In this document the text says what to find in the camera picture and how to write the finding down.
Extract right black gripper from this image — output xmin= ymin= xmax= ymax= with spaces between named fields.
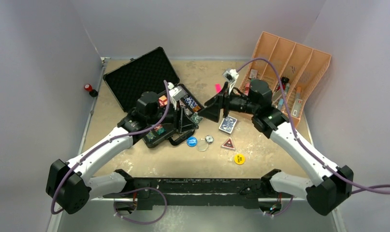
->
xmin=199 ymin=82 xmax=259 ymax=123

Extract small white chip pile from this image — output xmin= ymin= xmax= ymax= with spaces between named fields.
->
xmin=205 ymin=135 xmax=214 ymax=144

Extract red Texas Hold'em card box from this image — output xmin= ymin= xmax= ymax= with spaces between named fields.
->
xmin=158 ymin=95 xmax=168 ymax=107

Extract green white chip stack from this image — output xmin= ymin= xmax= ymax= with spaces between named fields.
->
xmin=190 ymin=114 xmax=203 ymax=125

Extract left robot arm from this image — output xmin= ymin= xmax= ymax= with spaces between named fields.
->
xmin=46 ymin=88 xmax=203 ymax=214

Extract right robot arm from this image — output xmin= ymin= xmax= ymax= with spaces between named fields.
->
xmin=198 ymin=80 xmax=354 ymax=216

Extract black poker set case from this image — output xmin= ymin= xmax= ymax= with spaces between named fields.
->
xmin=103 ymin=47 xmax=204 ymax=148

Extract pink highlighter marker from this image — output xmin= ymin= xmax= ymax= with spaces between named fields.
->
xmin=215 ymin=84 xmax=222 ymax=93

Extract blue round dealer button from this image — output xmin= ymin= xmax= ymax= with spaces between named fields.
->
xmin=186 ymin=136 xmax=198 ymax=147

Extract orange chip stack in case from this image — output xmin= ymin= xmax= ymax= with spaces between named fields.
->
xmin=192 ymin=106 xmax=201 ymax=112

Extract blue playing card deck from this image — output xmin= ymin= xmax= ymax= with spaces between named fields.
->
xmin=218 ymin=116 xmax=238 ymax=134

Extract blue white chip stack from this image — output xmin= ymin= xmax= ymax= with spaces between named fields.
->
xmin=184 ymin=96 xmax=198 ymax=109

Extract clear round disc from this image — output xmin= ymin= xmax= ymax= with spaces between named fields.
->
xmin=196 ymin=139 xmax=209 ymax=152

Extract light blue red chip stack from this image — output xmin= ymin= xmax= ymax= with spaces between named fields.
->
xmin=154 ymin=125 xmax=166 ymax=136

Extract green chip stack in case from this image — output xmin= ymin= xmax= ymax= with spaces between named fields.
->
xmin=145 ymin=131 xmax=156 ymax=142

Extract red triangular button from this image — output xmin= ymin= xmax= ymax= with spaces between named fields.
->
xmin=221 ymin=137 xmax=236 ymax=150

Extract yellow round button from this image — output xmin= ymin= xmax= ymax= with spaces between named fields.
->
xmin=233 ymin=154 xmax=246 ymax=165

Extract red black item in organizer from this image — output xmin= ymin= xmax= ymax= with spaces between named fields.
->
xmin=276 ymin=77 xmax=289 ymax=91

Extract peach plastic desk organizer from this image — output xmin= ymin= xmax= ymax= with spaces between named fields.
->
xmin=240 ymin=32 xmax=332 ymax=125

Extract red emergency stop button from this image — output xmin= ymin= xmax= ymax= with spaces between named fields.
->
xmin=84 ymin=84 xmax=99 ymax=98

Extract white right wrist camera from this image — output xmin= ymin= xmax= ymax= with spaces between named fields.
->
xmin=223 ymin=69 xmax=239 ymax=94

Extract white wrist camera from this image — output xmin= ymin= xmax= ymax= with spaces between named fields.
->
xmin=167 ymin=82 xmax=186 ymax=110
xmin=223 ymin=69 xmax=239 ymax=94

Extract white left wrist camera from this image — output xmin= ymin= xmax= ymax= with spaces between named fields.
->
xmin=167 ymin=82 xmax=186 ymax=110

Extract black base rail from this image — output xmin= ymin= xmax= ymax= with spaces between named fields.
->
xmin=102 ymin=177 xmax=279 ymax=210

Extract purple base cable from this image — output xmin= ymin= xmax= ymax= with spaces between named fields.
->
xmin=113 ymin=187 xmax=168 ymax=225

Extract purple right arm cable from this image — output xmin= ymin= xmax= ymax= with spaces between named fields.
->
xmin=236 ymin=58 xmax=390 ymax=195

